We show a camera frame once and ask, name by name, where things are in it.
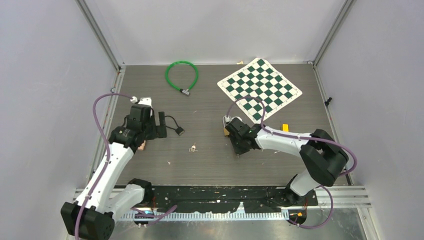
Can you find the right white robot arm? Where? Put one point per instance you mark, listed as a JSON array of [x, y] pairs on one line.
[[323, 158]]

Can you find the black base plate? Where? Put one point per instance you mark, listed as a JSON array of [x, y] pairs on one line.
[[223, 199]]

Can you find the brass padlock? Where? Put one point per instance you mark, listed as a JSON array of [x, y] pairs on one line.
[[226, 132]]

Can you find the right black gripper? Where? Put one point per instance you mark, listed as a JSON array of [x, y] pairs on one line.
[[238, 151]]

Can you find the black wall knob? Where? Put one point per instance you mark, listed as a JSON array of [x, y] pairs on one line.
[[327, 102]]

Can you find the yellow block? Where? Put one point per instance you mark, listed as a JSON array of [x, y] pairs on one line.
[[285, 127]]

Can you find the small silver keys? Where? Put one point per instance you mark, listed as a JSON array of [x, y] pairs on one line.
[[193, 148]]

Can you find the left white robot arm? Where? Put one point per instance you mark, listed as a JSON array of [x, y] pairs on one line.
[[92, 216]]

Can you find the beige toy microphone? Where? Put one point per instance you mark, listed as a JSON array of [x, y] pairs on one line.
[[142, 146]]

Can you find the green white chessboard mat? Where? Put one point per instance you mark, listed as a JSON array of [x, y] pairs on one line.
[[260, 87]]

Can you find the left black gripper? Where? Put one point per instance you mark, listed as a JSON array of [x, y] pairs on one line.
[[159, 131]]

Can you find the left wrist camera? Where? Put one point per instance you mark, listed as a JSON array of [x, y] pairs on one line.
[[144, 101]]

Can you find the green cable bike lock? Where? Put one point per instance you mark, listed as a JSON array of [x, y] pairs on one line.
[[174, 76]]

